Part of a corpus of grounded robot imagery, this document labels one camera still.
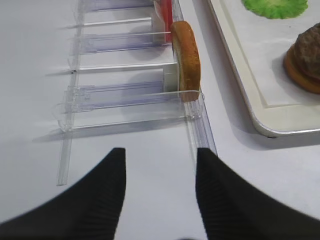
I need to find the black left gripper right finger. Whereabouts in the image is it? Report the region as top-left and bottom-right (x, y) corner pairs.
(195, 148), (320, 240)

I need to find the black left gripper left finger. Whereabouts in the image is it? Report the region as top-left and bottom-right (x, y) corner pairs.
(0, 148), (127, 240)

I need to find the dark brown meat patty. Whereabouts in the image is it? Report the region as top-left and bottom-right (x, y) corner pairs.
(294, 22), (320, 79)

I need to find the round green lettuce piece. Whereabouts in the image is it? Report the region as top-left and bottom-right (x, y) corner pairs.
(241, 0), (309, 19)

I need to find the upright red tomato slice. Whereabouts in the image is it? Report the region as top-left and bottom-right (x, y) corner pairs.
(152, 0), (173, 43)

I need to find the cream metal tray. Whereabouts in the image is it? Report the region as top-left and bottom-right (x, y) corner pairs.
(208, 0), (320, 138)

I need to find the clear acrylic rack left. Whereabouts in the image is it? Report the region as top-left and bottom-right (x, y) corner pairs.
(53, 0), (216, 186)

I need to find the bottom bun slice on tray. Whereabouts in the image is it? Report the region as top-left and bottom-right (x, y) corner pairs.
(283, 45), (320, 95)

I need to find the upright brown bun slice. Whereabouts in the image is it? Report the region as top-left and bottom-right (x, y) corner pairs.
(170, 20), (201, 103)

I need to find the white paper liner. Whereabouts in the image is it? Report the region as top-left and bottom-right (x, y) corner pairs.
(221, 0), (320, 107)

